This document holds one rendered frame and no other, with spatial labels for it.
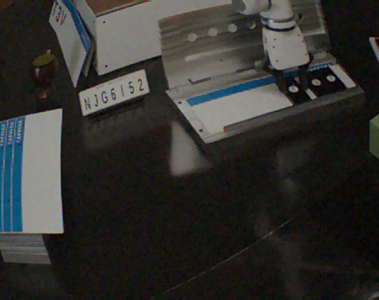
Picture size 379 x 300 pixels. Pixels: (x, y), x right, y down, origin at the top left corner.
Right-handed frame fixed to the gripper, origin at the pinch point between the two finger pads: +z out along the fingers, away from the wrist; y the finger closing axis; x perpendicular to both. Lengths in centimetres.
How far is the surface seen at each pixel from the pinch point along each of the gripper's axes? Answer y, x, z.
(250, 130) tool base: -15.0, -6.7, 4.3
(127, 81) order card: -31.9, 16.6, -3.7
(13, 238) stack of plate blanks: -75, -24, 2
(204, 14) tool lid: -13.7, 11.3, -17.5
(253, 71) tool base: -4.7, 11.6, 0.4
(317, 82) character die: 7.4, 0.3, 1.5
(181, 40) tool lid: -20.5, 10.3, -12.5
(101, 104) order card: -38.7, 16.0, -0.9
